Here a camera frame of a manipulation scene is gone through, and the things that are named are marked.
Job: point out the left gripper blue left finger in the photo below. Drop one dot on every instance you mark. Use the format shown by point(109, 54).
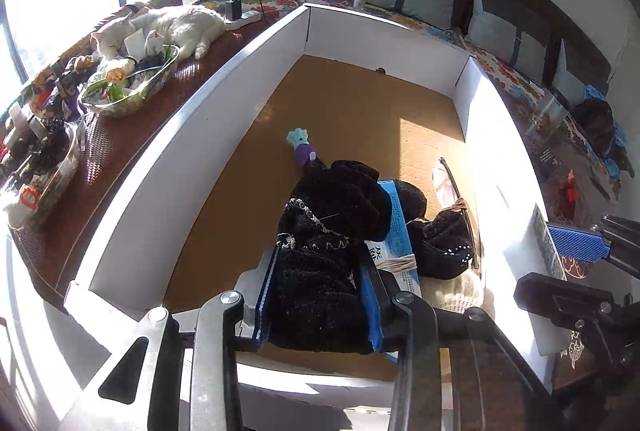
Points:
point(255, 287)

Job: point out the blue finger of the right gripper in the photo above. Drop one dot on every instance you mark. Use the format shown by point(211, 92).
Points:
point(579, 244)
point(610, 332)

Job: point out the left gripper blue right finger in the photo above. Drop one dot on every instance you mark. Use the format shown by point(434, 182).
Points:
point(379, 294)

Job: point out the blue white toothpaste box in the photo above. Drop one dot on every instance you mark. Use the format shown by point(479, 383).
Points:
point(394, 254)

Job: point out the black fuzzy cloth item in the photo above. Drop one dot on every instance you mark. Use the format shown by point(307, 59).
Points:
point(315, 301)

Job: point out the white knitted shell pouch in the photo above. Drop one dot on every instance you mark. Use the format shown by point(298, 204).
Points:
point(454, 295)

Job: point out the black scrunchie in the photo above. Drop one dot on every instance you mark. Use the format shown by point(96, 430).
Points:
point(443, 247)

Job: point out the black rectangular box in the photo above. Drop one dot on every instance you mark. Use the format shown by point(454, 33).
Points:
point(546, 159)

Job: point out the white packet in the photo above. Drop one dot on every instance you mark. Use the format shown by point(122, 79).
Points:
point(446, 188)

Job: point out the purple octopus toy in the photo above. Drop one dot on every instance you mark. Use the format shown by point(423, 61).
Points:
point(306, 157)

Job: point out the patterned box with clutter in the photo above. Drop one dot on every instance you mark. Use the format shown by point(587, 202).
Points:
point(36, 168)

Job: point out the black bag on sofa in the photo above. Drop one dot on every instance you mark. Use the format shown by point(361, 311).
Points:
point(595, 118)

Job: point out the clear plastic jar black lid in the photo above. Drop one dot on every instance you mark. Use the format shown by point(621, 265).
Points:
point(548, 115)

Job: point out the large white cardboard box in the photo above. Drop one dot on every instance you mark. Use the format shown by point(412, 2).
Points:
point(351, 80)

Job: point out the blue cloth on sofa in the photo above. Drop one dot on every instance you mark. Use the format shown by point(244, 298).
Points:
point(618, 161)

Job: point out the grey pillow far right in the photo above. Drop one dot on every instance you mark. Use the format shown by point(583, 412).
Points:
point(573, 73)

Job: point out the glass bowl with items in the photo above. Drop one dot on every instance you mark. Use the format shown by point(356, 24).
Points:
point(106, 95)

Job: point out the white cat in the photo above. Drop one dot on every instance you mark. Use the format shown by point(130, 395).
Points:
point(193, 28)

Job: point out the white power strip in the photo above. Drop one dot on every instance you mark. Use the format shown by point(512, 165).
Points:
point(249, 17)

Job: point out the black charger plug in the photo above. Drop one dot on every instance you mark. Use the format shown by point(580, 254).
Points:
point(233, 9)

